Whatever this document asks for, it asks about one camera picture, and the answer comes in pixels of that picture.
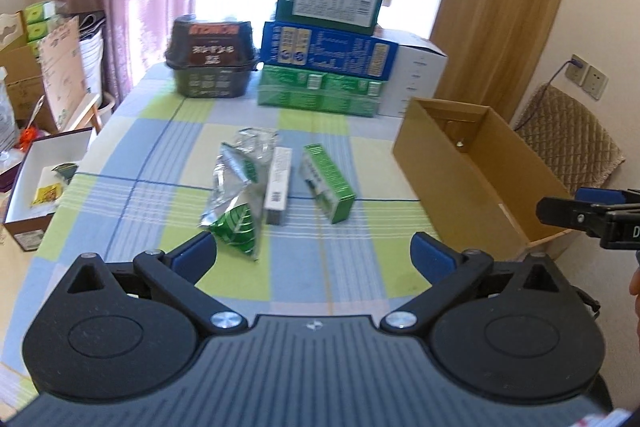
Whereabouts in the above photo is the white cardboard box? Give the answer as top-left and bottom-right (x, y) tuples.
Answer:
(375, 27), (448, 117)

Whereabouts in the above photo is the green shrink-wrapped box pack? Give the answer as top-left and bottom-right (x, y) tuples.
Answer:
(257, 65), (385, 117)

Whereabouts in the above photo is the blue carton box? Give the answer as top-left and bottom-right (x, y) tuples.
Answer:
(259, 22), (399, 81)

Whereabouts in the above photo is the quilted brown chair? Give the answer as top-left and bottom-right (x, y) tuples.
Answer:
(515, 84), (625, 194)

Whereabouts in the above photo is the silver green foil bag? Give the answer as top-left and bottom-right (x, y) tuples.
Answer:
(200, 143), (266, 259)

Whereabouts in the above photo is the wall power outlet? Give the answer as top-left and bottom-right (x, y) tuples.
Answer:
(565, 54), (608, 101)

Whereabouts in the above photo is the white medicine box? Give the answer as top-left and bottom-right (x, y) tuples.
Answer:
(264, 146), (293, 225)

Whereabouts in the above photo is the open white gift box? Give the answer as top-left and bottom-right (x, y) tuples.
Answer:
(4, 128), (96, 251)

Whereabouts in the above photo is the clear bag with wire hooks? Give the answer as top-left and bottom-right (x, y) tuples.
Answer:
(234, 127), (279, 165)

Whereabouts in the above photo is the brown cardboard box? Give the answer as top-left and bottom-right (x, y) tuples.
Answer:
(393, 98), (577, 260)

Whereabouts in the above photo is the pink printed cardboard box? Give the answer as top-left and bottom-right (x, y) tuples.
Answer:
(39, 17), (87, 131)

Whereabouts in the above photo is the clear plastic bag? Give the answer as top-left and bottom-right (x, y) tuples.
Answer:
(0, 80), (20, 161)

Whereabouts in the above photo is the checkered tablecloth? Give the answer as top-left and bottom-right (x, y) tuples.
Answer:
(1, 65), (432, 410)

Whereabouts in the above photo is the black instant meal bowl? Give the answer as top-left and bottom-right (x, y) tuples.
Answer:
(165, 14), (258, 98)

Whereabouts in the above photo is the green medicine box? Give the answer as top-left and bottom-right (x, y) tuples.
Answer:
(299, 144), (356, 225)

